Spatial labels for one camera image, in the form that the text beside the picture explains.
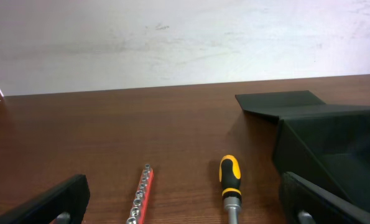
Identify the yellow black stubby screwdriver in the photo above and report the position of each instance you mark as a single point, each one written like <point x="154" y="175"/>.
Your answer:
<point x="230" y="180"/>

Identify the orange socket bit rail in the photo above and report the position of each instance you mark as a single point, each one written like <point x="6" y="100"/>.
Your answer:
<point x="137" y="214"/>

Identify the black open box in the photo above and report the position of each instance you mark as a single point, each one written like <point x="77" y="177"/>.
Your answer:
<point x="326" y="144"/>

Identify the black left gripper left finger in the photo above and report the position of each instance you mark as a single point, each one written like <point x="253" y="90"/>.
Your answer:
<point x="70" y="196"/>

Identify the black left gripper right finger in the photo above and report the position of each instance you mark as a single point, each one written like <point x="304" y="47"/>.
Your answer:
<point x="305" y="202"/>

